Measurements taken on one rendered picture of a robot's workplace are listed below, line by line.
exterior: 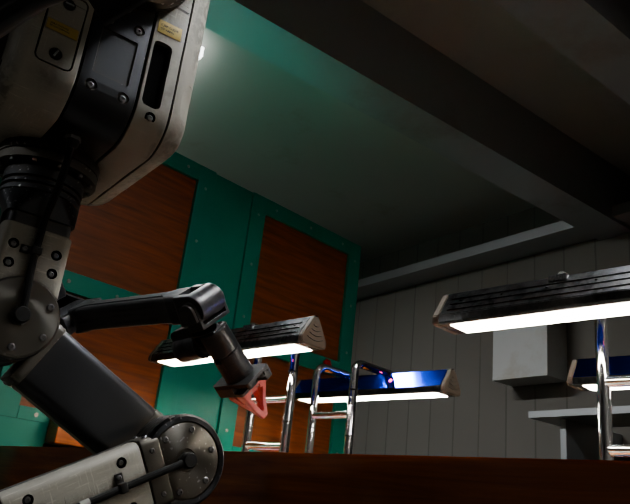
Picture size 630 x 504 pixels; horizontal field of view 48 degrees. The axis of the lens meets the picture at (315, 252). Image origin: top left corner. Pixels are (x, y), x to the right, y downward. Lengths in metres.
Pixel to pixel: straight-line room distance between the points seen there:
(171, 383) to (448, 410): 2.62
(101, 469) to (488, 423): 3.57
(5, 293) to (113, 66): 0.32
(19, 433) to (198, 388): 0.60
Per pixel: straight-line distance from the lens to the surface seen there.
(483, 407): 4.43
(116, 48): 1.01
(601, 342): 1.40
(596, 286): 1.23
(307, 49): 2.71
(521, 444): 4.23
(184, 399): 2.34
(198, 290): 1.30
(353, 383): 2.04
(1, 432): 2.05
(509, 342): 4.16
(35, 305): 0.97
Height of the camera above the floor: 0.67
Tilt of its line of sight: 21 degrees up
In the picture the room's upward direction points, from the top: 7 degrees clockwise
